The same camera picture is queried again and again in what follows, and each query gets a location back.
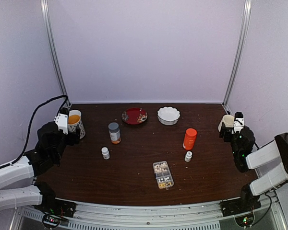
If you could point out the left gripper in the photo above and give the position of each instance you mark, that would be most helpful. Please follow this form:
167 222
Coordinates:
74 139

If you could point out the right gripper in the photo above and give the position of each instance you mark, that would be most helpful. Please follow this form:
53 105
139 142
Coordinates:
227 131

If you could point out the orange pill bottle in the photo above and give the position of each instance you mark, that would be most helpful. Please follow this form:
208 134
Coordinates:
189 138

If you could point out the small white bottle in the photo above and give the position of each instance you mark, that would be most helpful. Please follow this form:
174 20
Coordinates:
105 153
188 156

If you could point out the grey capped supplement bottle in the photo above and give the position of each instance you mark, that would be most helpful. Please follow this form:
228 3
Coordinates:
114 132

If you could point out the clear plastic pill organizer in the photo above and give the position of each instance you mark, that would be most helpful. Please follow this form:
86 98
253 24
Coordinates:
163 175

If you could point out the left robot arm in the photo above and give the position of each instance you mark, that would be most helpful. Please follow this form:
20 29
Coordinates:
48 152

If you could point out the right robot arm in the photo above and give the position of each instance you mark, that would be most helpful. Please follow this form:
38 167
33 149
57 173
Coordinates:
242 140

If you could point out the white cup at right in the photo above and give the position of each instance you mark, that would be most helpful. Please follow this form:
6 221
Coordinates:
227 120

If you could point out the floral mug yellow inside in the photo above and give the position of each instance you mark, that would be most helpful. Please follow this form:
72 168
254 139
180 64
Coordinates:
75 121

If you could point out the white scalloped dish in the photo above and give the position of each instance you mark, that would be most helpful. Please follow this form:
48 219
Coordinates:
168 115

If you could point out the red floral plate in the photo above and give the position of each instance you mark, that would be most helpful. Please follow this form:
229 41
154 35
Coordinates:
134 116

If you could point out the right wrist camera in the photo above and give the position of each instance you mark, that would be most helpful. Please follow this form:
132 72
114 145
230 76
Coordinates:
238 124

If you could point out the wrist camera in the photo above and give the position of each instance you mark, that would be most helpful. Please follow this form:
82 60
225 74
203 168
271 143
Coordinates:
238 124
61 120

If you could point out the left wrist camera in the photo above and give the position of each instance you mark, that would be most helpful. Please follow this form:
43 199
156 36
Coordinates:
61 120

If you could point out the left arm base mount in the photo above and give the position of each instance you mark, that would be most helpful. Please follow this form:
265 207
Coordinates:
55 211

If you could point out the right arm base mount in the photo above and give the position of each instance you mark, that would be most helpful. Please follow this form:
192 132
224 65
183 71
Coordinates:
242 208

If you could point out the front aluminium rail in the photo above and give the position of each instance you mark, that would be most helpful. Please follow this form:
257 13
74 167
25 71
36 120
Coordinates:
201 216

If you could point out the right aluminium frame post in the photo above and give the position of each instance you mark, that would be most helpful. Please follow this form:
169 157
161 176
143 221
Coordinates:
246 16

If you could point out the aluminium frame post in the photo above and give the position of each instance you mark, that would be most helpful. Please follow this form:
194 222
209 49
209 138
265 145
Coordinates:
246 16
51 44

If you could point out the left aluminium frame post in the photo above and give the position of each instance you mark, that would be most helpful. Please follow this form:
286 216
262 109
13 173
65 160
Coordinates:
51 44

